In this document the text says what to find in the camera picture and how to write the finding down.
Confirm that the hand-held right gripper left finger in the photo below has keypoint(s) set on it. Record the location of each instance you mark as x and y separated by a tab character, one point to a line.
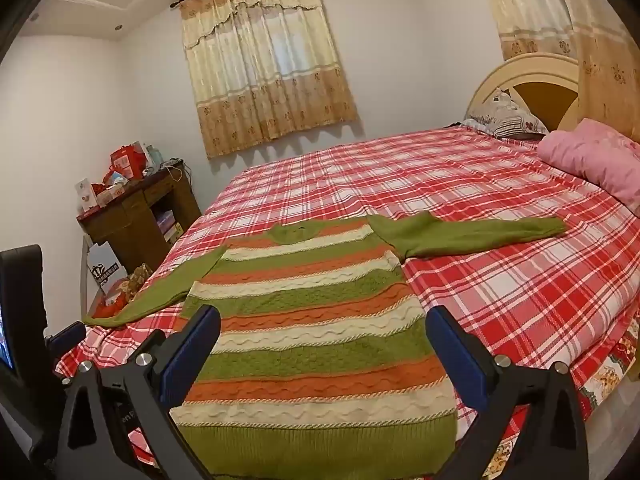
192	355

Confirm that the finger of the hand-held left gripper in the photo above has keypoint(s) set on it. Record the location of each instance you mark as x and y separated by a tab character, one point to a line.
67	340

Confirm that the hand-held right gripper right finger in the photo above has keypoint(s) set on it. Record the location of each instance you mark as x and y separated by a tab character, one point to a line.
457	360

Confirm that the green orange cream striped sweater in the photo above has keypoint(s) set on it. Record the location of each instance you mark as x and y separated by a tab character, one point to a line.
310	335

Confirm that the red bags on floor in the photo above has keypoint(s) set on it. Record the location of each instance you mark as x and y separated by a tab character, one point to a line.
112	302

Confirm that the white printed paper bag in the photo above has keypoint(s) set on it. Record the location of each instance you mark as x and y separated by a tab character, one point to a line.
105	267

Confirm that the brown patterned gift bag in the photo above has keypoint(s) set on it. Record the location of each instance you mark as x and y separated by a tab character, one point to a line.
137	277

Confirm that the red white plaid bed sheet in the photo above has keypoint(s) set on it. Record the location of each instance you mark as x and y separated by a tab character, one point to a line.
500	260

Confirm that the white card box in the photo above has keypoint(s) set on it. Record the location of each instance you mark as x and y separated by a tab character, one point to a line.
85	197

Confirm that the stack of books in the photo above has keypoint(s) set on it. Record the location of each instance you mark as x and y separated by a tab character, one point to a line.
169	227

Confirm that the brown wooden desk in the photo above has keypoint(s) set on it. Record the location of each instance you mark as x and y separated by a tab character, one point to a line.
130	220

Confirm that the floral bed skirt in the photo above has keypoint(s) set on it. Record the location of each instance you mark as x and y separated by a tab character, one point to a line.
610	370

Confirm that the pile of red gift boxes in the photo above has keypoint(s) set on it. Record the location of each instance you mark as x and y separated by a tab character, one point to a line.
127	160

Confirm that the pink quilt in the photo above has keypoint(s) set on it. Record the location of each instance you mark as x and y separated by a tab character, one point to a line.
595	155

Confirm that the patterned grey pillow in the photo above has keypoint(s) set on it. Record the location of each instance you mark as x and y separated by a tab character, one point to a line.
505	115

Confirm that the beige floral window curtain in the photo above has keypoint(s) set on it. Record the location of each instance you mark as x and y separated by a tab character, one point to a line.
270	70

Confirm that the cream arched headboard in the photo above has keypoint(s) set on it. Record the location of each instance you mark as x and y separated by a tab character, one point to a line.
537	72

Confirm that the long beige floral curtain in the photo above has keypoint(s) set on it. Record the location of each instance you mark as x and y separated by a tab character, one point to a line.
600	35

